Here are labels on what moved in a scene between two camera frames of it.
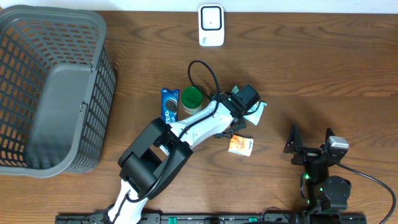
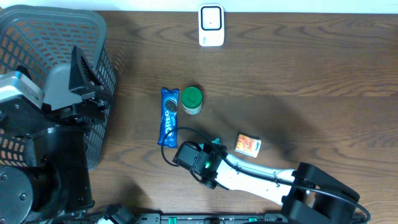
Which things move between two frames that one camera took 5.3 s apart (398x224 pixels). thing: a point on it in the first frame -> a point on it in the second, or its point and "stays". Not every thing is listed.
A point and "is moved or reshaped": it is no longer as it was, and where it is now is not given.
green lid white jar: (191, 98) stays
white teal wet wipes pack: (253, 117) -> (216, 141)
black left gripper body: (239, 122) -> (79, 114)
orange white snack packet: (240, 145) is moved or reshaped
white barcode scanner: (211, 25) stays
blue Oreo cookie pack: (170, 104) stays
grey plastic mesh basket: (57, 89) stays
